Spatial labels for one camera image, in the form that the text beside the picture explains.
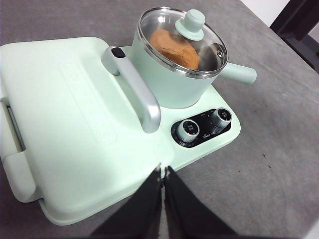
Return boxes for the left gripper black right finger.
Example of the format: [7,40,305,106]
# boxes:
[163,165,238,239]

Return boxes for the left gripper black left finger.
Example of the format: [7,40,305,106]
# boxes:
[91,162,165,239]

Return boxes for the brown potato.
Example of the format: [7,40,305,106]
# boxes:
[149,28,200,71]

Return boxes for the glass lid with green knob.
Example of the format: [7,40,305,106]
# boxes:
[138,7,229,73]

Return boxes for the mint green breakfast machine base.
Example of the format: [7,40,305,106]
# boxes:
[0,45,242,226]

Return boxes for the silver control knob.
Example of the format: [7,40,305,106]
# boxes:
[177,119,201,143]
[212,107,233,128]

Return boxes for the mint green hinged grill cover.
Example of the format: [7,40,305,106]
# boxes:
[0,36,175,221]

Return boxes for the silver grill cover handle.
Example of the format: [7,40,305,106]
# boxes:
[101,46,161,134]

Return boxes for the mint green pot with handle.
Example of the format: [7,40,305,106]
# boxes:
[131,7,258,110]

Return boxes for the black metal frame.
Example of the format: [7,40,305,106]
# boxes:
[270,0,319,71]

